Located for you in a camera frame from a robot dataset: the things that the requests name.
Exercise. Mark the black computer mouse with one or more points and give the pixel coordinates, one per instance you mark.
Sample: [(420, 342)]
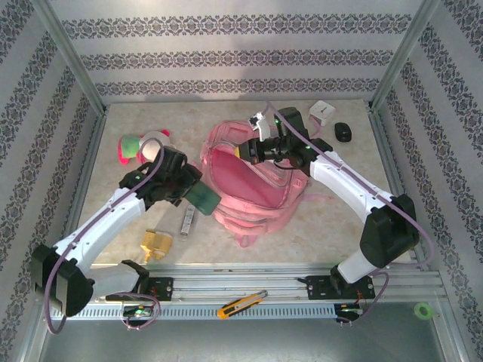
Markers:
[(342, 132)]

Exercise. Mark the green tape roll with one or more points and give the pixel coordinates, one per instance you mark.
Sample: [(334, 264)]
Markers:
[(418, 311)]

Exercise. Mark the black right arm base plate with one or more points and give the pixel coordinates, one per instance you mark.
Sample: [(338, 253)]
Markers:
[(317, 288)]

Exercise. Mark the white pink green plush toy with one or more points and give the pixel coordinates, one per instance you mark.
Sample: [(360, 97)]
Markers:
[(130, 147)]

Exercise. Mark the yellow utility knife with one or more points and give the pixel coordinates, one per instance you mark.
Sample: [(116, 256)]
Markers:
[(241, 303)]

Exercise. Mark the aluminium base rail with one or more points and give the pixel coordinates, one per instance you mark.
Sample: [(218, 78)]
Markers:
[(226, 281)]

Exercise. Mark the white square clock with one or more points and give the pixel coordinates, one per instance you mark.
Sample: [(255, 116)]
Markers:
[(322, 111)]

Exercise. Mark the aluminium side rail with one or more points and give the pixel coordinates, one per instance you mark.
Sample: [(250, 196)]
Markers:
[(87, 158), (381, 135)]

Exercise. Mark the gold shiny box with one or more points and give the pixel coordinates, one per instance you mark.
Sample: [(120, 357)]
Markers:
[(158, 243)]

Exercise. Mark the pink backpack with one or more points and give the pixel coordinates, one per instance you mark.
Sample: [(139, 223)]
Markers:
[(245, 188)]

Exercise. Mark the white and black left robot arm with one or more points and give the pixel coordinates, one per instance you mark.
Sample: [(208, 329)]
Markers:
[(105, 222)]

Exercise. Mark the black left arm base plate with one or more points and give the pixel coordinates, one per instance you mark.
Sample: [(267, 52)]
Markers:
[(164, 288)]

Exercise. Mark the dark green notebook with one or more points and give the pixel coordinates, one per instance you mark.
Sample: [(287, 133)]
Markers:
[(203, 198)]

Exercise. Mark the aluminium frame post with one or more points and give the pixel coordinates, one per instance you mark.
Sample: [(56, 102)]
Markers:
[(68, 56), (403, 56)]

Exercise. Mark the silver pen box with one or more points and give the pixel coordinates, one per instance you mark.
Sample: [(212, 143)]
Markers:
[(187, 222)]

